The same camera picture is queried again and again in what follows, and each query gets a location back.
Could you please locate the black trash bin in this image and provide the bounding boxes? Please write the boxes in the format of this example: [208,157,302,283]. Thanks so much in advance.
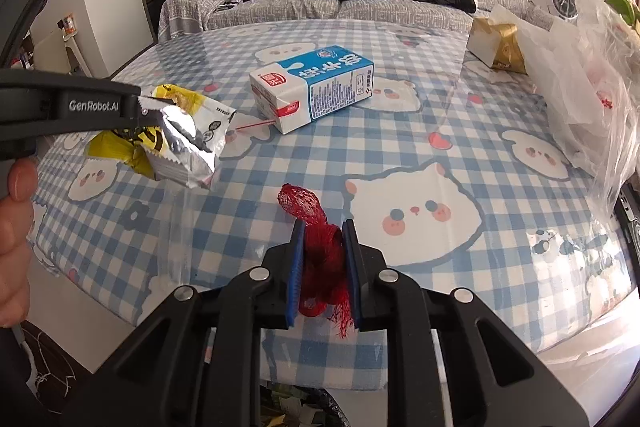
[257,382,361,427]

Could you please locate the red mesh net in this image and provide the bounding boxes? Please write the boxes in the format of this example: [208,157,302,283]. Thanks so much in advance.
[277,183,356,340]

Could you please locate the blue checkered cartoon tablecloth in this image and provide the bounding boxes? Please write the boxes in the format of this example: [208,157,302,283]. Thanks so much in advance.
[22,19,636,393]

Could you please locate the clear plastic bag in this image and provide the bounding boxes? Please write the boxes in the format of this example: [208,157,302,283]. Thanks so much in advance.
[487,0,640,220]

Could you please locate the person's left hand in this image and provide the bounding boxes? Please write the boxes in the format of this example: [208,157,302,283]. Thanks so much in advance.
[0,157,40,328]

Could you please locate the round desk fan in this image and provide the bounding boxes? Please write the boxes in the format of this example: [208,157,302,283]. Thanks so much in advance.
[550,0,581,18]

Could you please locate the yellow snack wrapper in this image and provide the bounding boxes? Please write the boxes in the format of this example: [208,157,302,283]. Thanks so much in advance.
[84,83,237,192]

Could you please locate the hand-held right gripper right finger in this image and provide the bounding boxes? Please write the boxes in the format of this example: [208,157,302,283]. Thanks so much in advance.
[342,219,588,427]

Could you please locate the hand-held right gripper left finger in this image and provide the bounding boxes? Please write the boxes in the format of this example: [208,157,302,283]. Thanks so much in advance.
[67,222,307,427]

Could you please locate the blue white milk carton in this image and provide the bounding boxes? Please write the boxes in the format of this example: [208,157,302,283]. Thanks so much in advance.
[235,46,376,136]

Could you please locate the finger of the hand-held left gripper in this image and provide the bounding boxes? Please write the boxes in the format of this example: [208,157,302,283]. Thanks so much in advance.
[122,93,166,142]

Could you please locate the white plastic stool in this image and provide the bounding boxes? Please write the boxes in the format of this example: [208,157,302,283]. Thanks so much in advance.
[32,14,93,75]

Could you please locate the small gold tissue pack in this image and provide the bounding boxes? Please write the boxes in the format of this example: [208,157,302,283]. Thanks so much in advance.
[466,18,528,75]

